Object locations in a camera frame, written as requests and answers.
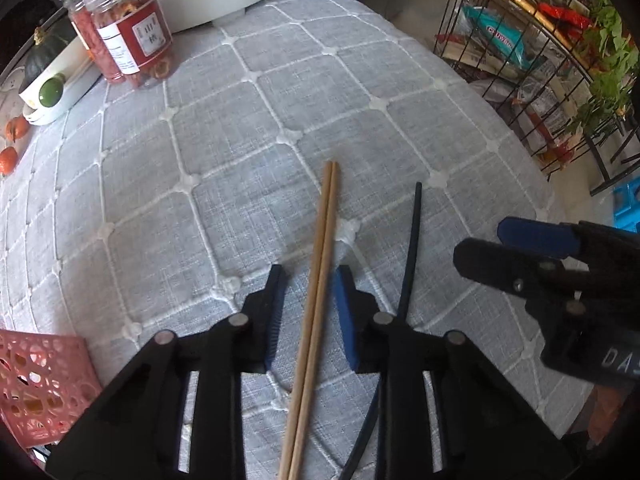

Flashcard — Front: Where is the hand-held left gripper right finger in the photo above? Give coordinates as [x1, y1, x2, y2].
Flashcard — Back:
[333, 265, 577, 480]

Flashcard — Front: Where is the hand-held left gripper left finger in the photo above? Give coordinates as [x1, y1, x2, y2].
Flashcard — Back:
[45, 263, 288, 480]

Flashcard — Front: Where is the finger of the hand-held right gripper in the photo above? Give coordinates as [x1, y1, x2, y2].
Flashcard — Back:
[496, 216, 584, 260]
[452, 238, 592, 302]

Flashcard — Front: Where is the wooden chopstick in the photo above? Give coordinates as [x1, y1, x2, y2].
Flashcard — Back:
[289, 162, 342, 480]
[277, 161, 335, 480]

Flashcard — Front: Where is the black chopstick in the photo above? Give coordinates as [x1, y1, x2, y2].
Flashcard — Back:
[344, 182, 424, 480]

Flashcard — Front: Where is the pink plastic basket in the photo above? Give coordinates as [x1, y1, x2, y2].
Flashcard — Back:
[0, 329, 104, 449]

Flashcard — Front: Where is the blue plastic crate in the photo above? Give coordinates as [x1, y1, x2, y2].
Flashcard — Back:
[612, 182, 640, 234]

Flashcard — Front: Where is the green cilantro bunch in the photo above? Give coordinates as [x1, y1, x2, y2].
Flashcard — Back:
[570, 0, 640, 137]

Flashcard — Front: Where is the teal snack packet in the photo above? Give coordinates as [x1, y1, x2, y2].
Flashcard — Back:
[462, 5, 534, 69]

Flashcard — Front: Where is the white bowl with glass lid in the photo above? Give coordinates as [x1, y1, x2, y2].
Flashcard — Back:
[18, 35, 104, 126]

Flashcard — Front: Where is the red-label dried fruit jar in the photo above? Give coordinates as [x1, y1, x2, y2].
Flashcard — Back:
[82, 0, 177, 90]

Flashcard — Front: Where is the dark green squash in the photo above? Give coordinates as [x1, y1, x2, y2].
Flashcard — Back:
[24, 27, 77, 88]

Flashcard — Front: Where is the plain red spice jar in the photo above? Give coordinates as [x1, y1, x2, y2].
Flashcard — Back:
[56, 0, 127, 84]

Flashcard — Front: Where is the black wire rack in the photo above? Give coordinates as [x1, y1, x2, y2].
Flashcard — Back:
[432, 0, 640, 197]

